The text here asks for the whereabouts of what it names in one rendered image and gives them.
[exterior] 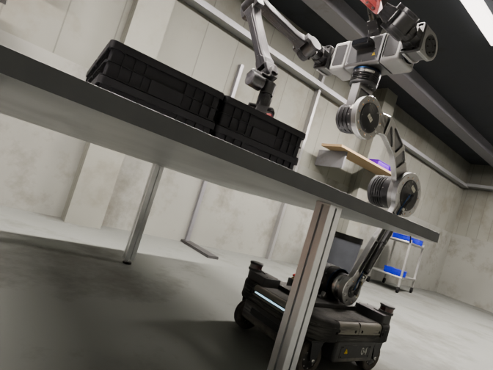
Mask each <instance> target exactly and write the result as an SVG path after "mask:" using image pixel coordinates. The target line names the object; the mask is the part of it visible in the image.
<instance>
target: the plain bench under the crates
mask: <svg viewBox="0 0 493 370"><path fill-rule="evenodd" d="M0 113H2V114H4V115H8V116H10V117H14V118H17V119H19V120H23V121H26V122H28V123H32V124H35V125H37V126H41V127H43V128H47V129H50V130H52V131H56V132H59V133H61V134H65V135H68V136H70V137H74V138H76V139H80V140H84V141H86V142H90V143H92V144H95V145H99V146H101V147H104V148H108V149H110V150H114V151H117V152H119V153H123V154H125V155H128V156H132V157H134V158H137V159H141V160H143V161H146V162H150V163H152V164H153V165H152V167H151V170H150V174H149V176H148V179H147V183H146V186H145V190H144V192H143V195H142V199H141V201H140V204H139V207H138V210H137V213H136V217H135V220H134V223H133V226H132V229H131V232H130V235H129V237H128V242H127V245H126V247H125V251H124V253H123V258H124V259H125V260H124V261H123V263H124V264H128V265H131V262H130V261H129V260H131V261H134V259H135V257H136V253H137V250H138V248H139V244H140V241H141V238H142V234H143V232H144V229H145V226H146V223H147V218H148V216H149V213H150V210H151V207H152V204H153V201H154V197H155V195H156V191H157V188H158V185H159V182H160V180H161V175H162V173H163V170H164V168H167V169H170V170H174V171H176V172H179V173H183V174H185V175H190V176H192V177H195V178H198V179H201V180H204V181H207V182H210V183H212V184H216V185H219V186H223V187H225V188H228V189H233V190H236V191H239V192H244V193H247V194H251V195H256V196H259V197H264V198H267V199H270V200H275V201H278V202H281V203H287V204H290V205H293V206H298V207H301V208H306V209H309V210H312V211H314V212H313V216H312V219H311V222H310V227H309V229H308V232H307V236H306V239H305V242H304V246H303V249H302V254H301V256H300V259H299V263H298V266H297V269H296V274H295V276H294V279H293V283H292V286H291V291H290V294H289V296H288V301H287V304H286V306H285V311H284V314H283V316H282V321H281V324H280V328H279V331H278V334H277V338H276V341H275V344H274V348H273V351H272V354H271V358H270V361H269V365H268V368H267V370H296V365H297V363H298V359H299V355H300V352H301V350H302V345H303V342H304V337H305V335H306V332H307V328H308V324H309V322H310V317H311V315H312V312H313V307H314V304H315V300H316V297H317V294H318V290H319V287H320V284H321V279H322V277H323V274H324V270H325V266H326V262H327V259H328V257H329V252H330V249H331V246H332V242H333V239H334V236H335V231H336V229H337V224H338V222H339V219H340V218H343V219H346V220H351V221H355V222H359V223H362V224H366V225H371V226H373V227H377V228H382V229H385V230H389V231H393V232H396V233H402V234H405V235H407V236H413V237H416V238H419V239H424V240H427V241H430V242H436V243H437V242H438V239H439V235H440V233H437V232H435V231H433V230H430V229H428V228H426V227H423V226H422V225H418V224H417V223H415V222H412V221H410V220H407V219H405V218H403V217H400V216H398V215H396V214H393V213H391V212H389V211H386V210H384V209H382V208H379V207H377V206H375V205H372V204H370V203H367V202H365V201H364V200H360V199H359V198H357V197H354V196H352V195H349V194H347V193H345V192H342V191H340V190H338V189H335V188H333V187H331V186H328V185H326V184H323V183H321V182H319V181H317V180H314V179H312V178H309V177H307V176H306V175H302V174H301V173H298V172H296V171H293V170H291V169H288V168H287V167H284V166H282V165H280V164H277V163H275V162H272V161H270V160H268V159H265V158H263V157H261V156H259V155H256V154H254V153H251V152H249V151H247V150H244V149H243V148H240V147H238V146H235V145H233V144H230V143H229V142H225V141H224V140H222V139H219V138H217V137H214V136H212V135H210V134H207V133H205V132H203V131H201V130H198V129H196V128H193V127H191V126H188V125H186V124H185V123H182V122H180V121H177V120H175V119H172V118H171V117H167V116H166V115H163V114H161V113H159V112H156V111H154V110H152V109H149V108H147V107H145V106H143V105H140V104H138V103H135V102H133V101H130V100H128V99H127V98H124V97H122V96H119V95H117V94H114V93H112V92H109V91H108V90H105V89H103V88H101V87H98V86H96V85H94V84H91V83H89V82H87V81H84V80H82V79H79V78H77V77H75V76H72V75H70V74H69V73H66V72H64V71H61V70H59V69H56V68H54V67H51V66H50V65H47V64H45V63H43V62H40V61H38V60H36V59H33V58H31V57H28V56H26V55H24V54H21V53H19V52H17V51H14V50H12V49H10V48H8V47H5V46H3V45H1V44H0Z"/></svg>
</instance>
